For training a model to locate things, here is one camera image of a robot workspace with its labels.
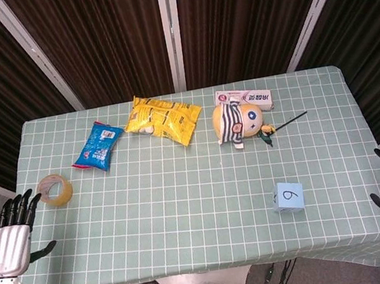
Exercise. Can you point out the green checkered tablecloth table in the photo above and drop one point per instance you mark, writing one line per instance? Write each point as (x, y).
(184, 194)

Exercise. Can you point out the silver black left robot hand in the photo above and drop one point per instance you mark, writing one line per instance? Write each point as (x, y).
(9, 248)

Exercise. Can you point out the light blue number cube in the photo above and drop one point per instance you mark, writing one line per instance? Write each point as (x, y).
(288, 196)

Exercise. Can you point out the yellow snack bag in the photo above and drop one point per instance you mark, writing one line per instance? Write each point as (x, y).
(164, 119)

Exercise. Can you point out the clear packing tape roll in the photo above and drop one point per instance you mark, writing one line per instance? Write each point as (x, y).
(63, 196)

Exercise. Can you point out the white toothpaste box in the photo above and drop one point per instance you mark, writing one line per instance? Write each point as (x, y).
(255, 96)

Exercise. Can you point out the yellow plush toy striped shirt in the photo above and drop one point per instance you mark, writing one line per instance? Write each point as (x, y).
(236, 121)

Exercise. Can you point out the blue snack bag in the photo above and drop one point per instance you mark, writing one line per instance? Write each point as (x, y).
(97, 146)

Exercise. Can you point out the black stick with green ornament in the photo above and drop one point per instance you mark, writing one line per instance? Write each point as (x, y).
(267, 134)

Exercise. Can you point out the white partition post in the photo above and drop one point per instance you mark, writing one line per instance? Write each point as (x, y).
(317, 7)
(36, 54)
(171, 28)

